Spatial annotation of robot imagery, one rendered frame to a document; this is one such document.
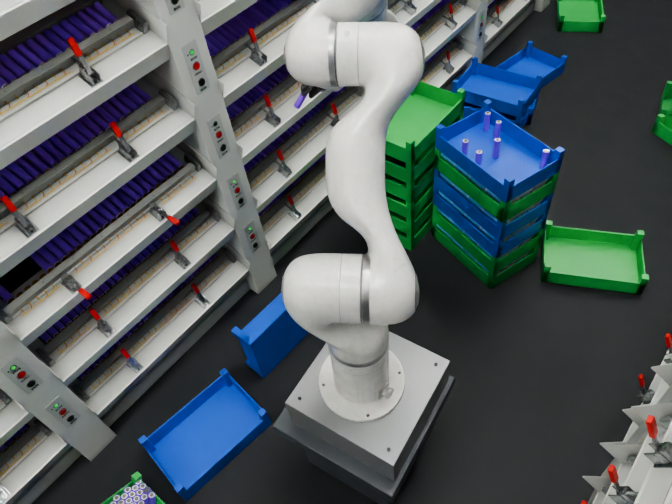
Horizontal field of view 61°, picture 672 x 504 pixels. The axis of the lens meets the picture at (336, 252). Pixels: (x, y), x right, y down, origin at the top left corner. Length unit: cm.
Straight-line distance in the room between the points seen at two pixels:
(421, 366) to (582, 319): 73
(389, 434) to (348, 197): 55
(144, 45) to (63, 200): 37
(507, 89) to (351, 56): 167
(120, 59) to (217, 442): 104
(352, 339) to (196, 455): 81
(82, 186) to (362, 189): 67
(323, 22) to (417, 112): 95
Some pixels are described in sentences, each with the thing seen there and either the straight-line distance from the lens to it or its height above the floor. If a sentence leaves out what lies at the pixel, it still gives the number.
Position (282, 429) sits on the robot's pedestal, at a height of 28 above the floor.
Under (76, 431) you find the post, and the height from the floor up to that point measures 15.
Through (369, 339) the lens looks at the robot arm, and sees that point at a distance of 106.
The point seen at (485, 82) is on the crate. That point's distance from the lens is 259.
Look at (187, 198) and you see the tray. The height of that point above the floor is 54.
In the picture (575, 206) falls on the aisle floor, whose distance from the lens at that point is 221.
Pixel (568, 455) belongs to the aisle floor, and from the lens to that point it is 170.
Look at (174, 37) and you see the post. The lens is 135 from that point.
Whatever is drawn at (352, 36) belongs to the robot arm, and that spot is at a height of 107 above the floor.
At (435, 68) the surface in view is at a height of 16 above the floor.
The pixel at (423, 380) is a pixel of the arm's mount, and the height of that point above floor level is 38.
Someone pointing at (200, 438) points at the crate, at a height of 0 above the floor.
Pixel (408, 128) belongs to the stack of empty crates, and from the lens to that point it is 183.
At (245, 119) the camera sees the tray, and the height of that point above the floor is 58.
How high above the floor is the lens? 154
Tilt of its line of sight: 50 degrees down
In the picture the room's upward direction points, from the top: 9 degrees counter-clockwise
